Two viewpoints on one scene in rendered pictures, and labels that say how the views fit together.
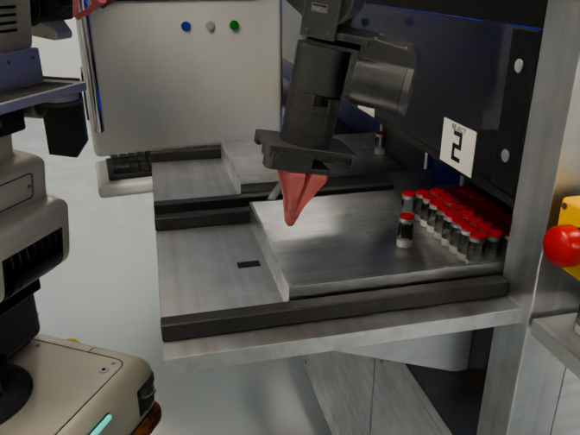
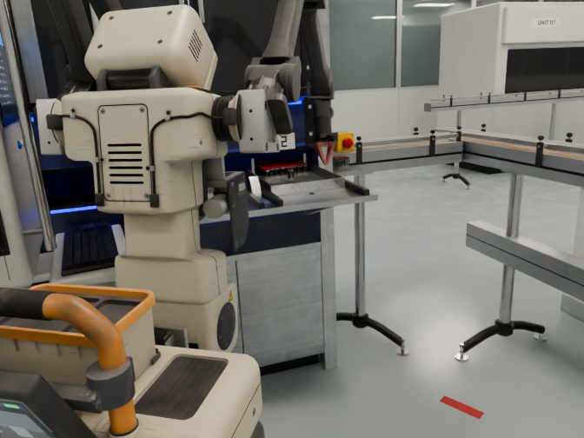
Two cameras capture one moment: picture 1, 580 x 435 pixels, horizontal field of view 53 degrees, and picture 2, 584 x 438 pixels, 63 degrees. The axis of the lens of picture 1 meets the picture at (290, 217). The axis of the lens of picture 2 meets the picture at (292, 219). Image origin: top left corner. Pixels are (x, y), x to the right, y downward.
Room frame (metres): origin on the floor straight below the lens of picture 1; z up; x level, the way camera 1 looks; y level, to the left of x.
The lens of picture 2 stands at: (0.84, 1.57, 1.24)
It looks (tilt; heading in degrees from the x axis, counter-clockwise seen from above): 16 degrees down; 266
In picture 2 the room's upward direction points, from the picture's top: 3 degrees counter-clockwise
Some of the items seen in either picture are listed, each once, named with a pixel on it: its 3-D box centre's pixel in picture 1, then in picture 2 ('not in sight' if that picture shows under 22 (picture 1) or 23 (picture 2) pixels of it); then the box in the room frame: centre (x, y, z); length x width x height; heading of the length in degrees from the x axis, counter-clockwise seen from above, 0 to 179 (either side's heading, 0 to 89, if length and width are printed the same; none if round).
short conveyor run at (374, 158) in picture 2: not in sight; (388, 149); (0.25, -0.51, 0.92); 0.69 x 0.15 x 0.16; 13
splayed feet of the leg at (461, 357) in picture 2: not in sight; (503, 335); (-0.23, -0.30, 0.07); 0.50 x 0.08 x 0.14; 13
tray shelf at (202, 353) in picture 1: (305, 213); (252, 194); (0.86, -0.03, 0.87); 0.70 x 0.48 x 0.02; 13
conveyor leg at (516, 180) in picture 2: not in sight; (509, 255); (-0.23, -0.30, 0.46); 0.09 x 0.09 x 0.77; 13
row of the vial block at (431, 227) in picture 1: (446, 226); (285, 171); (0.74, -0.22, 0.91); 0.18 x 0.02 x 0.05; 14
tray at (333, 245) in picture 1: (387, 236); (293, 177); (0.72, -0.13, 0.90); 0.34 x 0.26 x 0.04; 103
